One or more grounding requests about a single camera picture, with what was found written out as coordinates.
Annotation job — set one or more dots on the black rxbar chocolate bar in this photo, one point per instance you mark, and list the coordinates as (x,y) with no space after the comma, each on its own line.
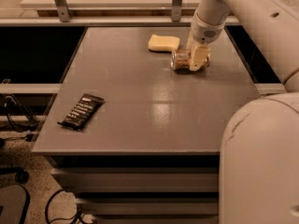
(82,112)

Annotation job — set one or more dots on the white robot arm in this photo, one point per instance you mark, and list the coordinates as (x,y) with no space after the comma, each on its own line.
(259,163)

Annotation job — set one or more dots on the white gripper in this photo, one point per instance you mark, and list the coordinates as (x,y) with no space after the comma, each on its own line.
(204,32)

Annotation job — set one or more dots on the black chair base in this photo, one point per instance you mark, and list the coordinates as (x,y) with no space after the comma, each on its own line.
(14,199)

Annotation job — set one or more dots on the grey drawer cabinet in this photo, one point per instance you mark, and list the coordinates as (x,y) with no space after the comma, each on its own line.
(142,189)

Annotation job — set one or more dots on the left metal bracket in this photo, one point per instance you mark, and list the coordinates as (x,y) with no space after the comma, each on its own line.
(62,10)

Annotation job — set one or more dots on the yellow sponge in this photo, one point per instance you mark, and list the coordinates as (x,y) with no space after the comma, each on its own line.
(163,43)

